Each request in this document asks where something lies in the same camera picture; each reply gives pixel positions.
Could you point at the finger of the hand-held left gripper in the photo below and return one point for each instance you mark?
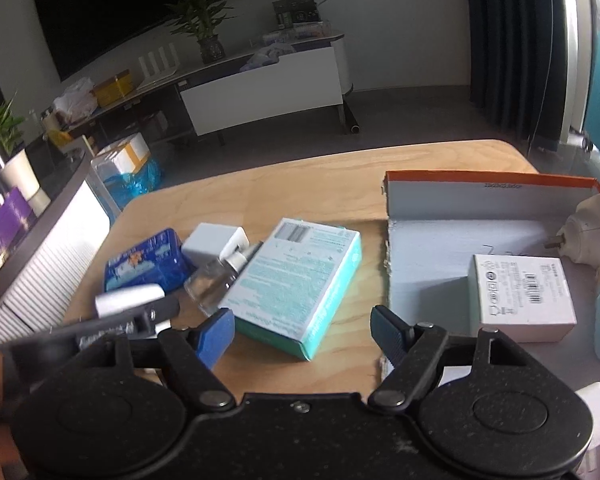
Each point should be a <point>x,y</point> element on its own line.
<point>152,317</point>

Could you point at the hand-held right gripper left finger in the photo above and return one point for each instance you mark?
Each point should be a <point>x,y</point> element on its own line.
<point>215,337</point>

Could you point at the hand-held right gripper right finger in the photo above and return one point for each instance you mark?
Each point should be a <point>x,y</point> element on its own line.
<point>387,332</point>

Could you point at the clear glass bottle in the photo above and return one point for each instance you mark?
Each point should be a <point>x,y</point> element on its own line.
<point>215,282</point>

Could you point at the teal cardboard box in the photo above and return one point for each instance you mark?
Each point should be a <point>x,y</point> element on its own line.
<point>290,285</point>

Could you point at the white cube charger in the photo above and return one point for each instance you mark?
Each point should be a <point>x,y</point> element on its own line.
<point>212,245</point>

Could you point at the orange and white cardboard box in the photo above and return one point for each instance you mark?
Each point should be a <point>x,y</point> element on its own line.
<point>430,240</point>

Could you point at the white adapter box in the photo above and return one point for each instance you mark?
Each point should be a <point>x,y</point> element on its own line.
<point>522,295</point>

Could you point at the white usb charger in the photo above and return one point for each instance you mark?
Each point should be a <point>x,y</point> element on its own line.
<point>595,410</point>

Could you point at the white plug-in heater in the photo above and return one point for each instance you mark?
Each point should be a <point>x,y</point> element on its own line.
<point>592,230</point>

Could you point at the white ribbed round sideboard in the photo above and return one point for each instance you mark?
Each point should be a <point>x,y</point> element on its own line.
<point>40,245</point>

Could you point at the purple tin box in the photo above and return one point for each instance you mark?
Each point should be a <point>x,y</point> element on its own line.
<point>0,235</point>

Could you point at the blue plastic bag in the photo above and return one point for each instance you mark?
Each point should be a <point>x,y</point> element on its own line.
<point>130,182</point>

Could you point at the white and yellow cardboard box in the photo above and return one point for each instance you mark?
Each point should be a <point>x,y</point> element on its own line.
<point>125,152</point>

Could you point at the white cup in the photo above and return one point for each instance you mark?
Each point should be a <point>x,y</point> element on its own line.
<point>22,177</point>

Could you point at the white plastic bag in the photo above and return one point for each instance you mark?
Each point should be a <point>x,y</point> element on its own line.
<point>75,102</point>

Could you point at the yellow tin box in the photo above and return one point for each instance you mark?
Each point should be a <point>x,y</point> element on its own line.
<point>112,88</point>

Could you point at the white tv stand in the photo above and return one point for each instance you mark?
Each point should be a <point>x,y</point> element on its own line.
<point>260,92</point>

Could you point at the white router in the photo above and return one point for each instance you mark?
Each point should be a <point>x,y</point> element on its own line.
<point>157,64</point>

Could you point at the crumpled plastic bags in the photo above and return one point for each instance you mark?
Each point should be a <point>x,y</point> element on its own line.
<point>270,55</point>

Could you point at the potted plant in dark vase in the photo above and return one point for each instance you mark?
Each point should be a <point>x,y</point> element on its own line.
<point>202,22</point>

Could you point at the clear plastic boxes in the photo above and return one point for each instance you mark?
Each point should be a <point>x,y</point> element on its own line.
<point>300,32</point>

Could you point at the black television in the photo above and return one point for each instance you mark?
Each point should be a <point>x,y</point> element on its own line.
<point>155,5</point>

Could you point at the dark curtain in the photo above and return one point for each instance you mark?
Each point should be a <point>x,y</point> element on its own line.
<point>515,45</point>

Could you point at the green and black box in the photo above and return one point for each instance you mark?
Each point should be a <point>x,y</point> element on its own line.
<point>295,10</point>

